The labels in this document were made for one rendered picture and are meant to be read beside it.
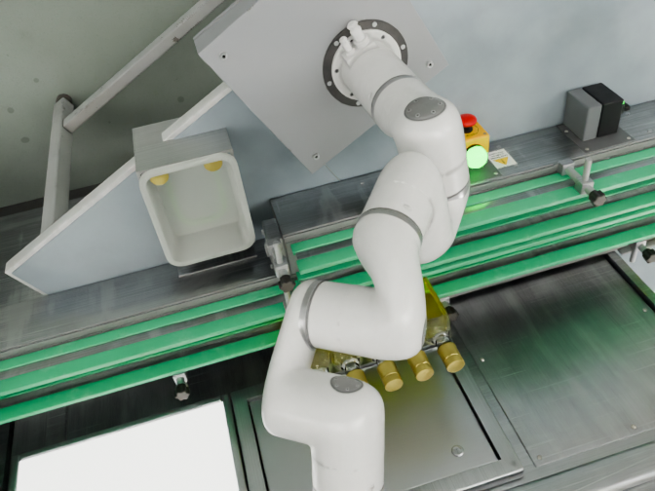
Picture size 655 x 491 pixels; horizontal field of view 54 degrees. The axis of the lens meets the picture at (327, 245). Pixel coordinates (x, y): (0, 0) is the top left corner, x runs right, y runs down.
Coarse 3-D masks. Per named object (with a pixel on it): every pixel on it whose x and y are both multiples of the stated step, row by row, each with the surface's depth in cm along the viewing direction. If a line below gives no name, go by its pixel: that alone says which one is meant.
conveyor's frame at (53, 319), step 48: (528, 144) 135; (624, 144) 131; (336, 192) 130; (288, 240) 123; (96, 288) 131; (144, 288) 129; (192, 288) 128; (240, 288) 127; (0, 336) 124; (48, 336) 123
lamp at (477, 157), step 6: (474, 144) 127; (468, 150) 127; (474, 150) 126; (480, 150) 126; (468, 156) 126; (474, 156) 126; (480, 156) 126; (486, 156) 127; (468, 162) 127; (474, 162) 126; (480, 162) 127; (474, 168) 128
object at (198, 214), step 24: (168, 168) 111; (192, 168) 120; (144, 192) 112; (168, 192) 122; (192, 192) 123; (216, 192) 125; (240, 192) 118; (168, 216) 125; (192, 216) 127; (216, 216) 128; (240, 216) 130; (168, 240) 122; (192, 240) 128; (216, 240) 127; (240, 240) 127
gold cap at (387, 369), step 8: (384, 360) 115; (392, 360) 115; (376, 368) 116; (384, 368) 114; (392, 368) 113; (384, 376) 113; (392, 376) 112; (400, 376) 113; (384, 384) 112; (392, 384) 112; (400, 384) 113
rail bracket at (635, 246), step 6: (630, 246) 140; (636, 246) 138; (642, 246) 137; (636, 252) 141; (642, 252) 137; (648, 252) 135; (654, 252) 135; (630, 258) 142; (648, 258) 135; (654, 258) 135
